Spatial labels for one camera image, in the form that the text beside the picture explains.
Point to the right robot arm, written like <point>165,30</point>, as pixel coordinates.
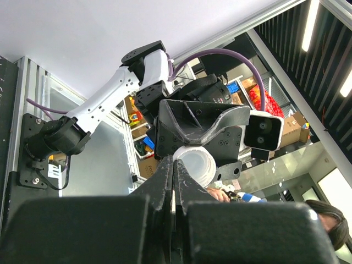
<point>146,72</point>

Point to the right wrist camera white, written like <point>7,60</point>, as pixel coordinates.
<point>263,134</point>

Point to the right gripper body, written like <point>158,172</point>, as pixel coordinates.
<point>224,148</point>

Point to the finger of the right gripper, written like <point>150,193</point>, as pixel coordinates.
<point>196,123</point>

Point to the person's dark-haired head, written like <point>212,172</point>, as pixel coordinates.
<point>333,221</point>

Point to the white bottle cap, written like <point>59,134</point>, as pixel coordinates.
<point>198,162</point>

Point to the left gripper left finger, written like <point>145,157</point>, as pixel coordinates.
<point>107,229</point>

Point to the cardboard box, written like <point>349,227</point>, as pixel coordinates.
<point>296,129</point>

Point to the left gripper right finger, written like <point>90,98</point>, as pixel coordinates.
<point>246,232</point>

